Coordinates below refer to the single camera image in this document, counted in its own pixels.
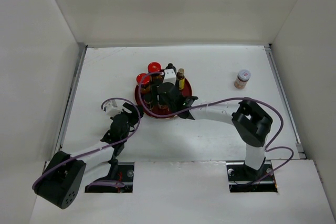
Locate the clear salt grinder black top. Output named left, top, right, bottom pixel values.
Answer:
left=166, top=63, right=174, bottom=69

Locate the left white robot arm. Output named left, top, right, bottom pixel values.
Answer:
left=32, top=101, right=144, bottom=209

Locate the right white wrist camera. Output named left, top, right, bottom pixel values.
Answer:
left=162, top=69, right=176, bottom=85

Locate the aluminium table rail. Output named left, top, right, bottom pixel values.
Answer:
left=264, top=44, right=307, bottom=159
left=51, top=42, right=88, bottom=156

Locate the yellow-label beige-cap spice bottle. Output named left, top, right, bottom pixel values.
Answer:
left=176, top=68, right=185, bottom=90

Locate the left aluminium table rail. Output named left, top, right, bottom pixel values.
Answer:
left=51, top=42, right=88, bottom=156

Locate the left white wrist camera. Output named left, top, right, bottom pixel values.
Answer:
left=103, top=101, right=122, bottom=117

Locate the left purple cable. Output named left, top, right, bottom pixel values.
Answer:
left=31, top=98, right=142, bottom=190

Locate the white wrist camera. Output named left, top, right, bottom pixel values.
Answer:
left=162, top=69, right=176, bottom=85
left=103, top=101, right=122, bottom=117

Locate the round red lacquer tray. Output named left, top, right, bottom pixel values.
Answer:
left=134, top=70, right=192, bottom=119

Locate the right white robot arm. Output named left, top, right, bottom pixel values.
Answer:
left=156, top=82, right=273, bottom=180

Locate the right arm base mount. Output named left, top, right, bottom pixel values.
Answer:
left=226, top=162, right=278, bottom=193

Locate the white-lid spice jar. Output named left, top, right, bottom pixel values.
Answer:
left=234, top=69, right=251, bottom=89
left=157, top=103, right=169, bottom=111

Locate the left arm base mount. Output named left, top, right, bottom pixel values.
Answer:
left=85, top=158, right=135, bottom=194

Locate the black-cap spice bottle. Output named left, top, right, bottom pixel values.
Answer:
left=143, top=93, right=153, bottom=111

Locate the red-lid dark sauce jar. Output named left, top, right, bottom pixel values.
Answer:
left=148, top=62, right=162, bottom=82

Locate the right aluminium table rail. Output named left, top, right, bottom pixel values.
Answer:
left=264, top=44, right=307, bottom=159

